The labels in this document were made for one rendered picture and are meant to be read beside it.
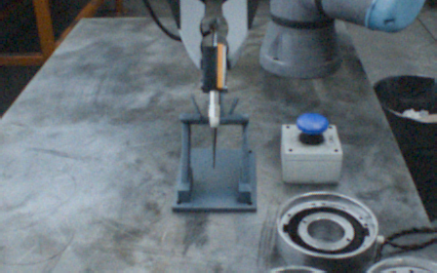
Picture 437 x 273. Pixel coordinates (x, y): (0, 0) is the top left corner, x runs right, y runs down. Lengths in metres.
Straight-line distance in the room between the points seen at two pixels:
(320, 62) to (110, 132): 0.38
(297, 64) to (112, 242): 0.48
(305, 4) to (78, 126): 0.41
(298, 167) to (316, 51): 0.32
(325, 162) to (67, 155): 0.35
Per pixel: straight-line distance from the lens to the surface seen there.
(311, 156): 0.67
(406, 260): 0.55
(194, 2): 0.59
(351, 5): 0.86
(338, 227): 0.60
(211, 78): 0.59
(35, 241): 0.64
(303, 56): 0.95
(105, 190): 0.69
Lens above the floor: 1.21
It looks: 31 degrees down
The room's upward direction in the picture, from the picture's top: 1 degrees counter-clockwise
